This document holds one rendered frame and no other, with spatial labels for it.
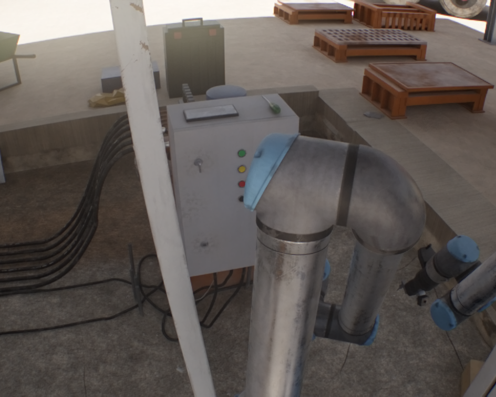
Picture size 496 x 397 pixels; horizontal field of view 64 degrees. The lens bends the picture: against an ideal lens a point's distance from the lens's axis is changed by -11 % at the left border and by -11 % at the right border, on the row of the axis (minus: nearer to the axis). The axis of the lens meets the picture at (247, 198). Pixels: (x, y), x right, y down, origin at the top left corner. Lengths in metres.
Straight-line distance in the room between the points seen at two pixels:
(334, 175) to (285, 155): 0.07
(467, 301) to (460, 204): 1.79
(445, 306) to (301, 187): 0.70
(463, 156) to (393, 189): 2.91
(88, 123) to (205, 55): 1.16
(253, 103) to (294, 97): 2.51
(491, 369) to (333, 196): 0.30
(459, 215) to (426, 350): 0.85
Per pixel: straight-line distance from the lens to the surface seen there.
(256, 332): 0.75
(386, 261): 0.72
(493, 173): 3.39
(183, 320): 1.27
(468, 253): 1.31
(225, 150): 1.41
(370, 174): 0.58
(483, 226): 2.76
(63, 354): 2.42
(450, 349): 2.47
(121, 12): 0.97
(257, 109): 1.49
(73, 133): 3.88
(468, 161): 3.45
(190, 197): 1.48
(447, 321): 1.21
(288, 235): 0.61
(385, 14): 7.23
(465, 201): 2.95
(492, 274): 1.07
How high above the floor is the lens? 1.84
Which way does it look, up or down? 35 degrees down
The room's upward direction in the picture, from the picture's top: straight up
